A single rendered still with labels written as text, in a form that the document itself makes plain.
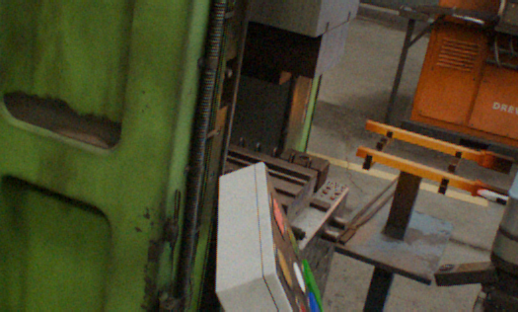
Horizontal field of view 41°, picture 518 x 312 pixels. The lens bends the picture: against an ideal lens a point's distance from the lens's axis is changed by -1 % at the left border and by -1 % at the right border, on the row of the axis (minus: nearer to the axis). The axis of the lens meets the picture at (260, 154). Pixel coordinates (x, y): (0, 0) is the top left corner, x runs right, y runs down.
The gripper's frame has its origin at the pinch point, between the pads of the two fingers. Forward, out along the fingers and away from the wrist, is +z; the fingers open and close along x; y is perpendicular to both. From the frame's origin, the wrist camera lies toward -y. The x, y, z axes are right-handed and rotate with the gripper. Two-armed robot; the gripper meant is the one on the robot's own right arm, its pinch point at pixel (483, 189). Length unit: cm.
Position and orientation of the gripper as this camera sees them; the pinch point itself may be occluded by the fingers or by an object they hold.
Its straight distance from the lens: 191.6
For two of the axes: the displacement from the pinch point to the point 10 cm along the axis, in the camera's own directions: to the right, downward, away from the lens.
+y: -1.6, 9.1, 3.9
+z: -9.0, -3.0, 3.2
